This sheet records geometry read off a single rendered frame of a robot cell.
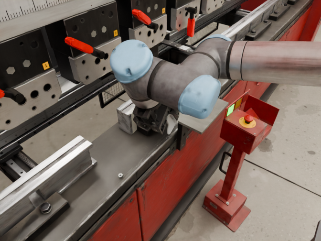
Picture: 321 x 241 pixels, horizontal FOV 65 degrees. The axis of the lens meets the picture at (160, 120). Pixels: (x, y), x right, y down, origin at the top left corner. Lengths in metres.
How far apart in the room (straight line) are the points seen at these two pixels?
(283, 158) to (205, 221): 0.83
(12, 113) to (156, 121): 0.31
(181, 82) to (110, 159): 0.50
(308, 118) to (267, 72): 2.18
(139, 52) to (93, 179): 0.49
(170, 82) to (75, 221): 0.49
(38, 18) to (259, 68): 0.41
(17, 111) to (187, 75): 0.34
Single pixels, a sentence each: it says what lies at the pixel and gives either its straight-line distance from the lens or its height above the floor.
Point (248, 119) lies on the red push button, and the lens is 1.14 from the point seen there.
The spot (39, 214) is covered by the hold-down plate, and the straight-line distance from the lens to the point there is 0.77.
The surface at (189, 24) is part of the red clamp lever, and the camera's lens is 0.92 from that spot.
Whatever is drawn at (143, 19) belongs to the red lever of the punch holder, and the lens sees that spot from 0.69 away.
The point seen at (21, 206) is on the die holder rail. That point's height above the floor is 0.94.
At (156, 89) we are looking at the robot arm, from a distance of 0.43.
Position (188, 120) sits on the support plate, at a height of 1.00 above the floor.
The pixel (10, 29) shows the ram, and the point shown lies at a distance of 0.53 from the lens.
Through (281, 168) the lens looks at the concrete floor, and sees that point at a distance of 2.12.
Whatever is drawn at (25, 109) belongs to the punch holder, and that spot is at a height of 1.20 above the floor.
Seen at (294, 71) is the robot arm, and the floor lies 1.31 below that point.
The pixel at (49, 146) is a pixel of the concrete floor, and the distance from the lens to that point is 2.25.
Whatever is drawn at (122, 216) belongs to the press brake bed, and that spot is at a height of 0.71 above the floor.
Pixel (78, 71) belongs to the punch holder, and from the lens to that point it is 0.63.
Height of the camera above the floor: 1.53
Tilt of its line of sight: 42 degrees down
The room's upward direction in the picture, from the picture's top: straight up
